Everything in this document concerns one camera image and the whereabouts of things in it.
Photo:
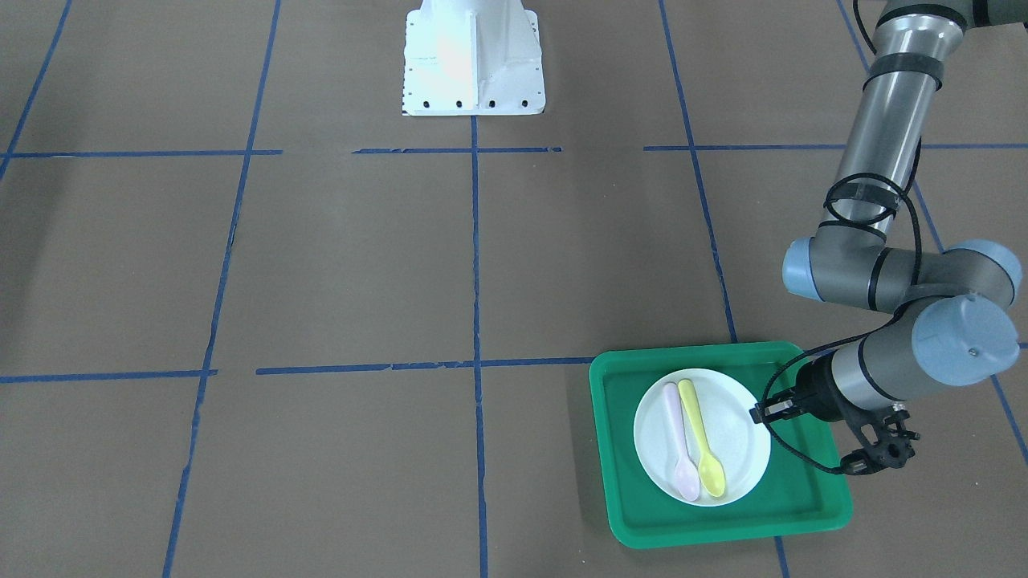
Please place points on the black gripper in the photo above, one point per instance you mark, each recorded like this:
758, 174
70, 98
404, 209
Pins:
813, 388

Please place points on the white round plate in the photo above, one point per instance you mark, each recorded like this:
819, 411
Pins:
742, 447

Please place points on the yellow plastic spoon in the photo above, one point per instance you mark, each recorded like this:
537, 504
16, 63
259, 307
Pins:
709, 469

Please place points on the pink plastic spoon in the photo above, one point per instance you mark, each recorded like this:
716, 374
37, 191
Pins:
684, 474

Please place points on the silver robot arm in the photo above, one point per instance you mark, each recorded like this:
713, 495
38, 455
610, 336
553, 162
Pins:
948, 323

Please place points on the green plastic tray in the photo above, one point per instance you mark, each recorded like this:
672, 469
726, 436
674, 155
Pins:
791, 498

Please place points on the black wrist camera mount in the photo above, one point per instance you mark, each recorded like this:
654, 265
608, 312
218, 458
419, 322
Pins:
885, 441

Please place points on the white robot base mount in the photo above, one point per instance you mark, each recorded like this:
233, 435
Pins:
473, 58

